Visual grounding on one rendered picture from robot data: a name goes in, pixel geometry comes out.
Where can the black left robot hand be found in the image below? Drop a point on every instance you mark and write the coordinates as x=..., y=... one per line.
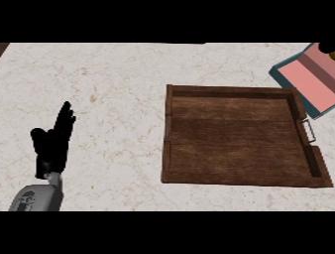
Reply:
x=51, y=149

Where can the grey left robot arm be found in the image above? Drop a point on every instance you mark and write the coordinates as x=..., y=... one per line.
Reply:
x=39, y=195

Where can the pink box with teal rim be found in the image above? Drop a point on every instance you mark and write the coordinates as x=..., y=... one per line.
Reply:
x=316, y=79

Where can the brown wooden tray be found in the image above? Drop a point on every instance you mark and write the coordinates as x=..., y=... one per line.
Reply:
x=237, y=139

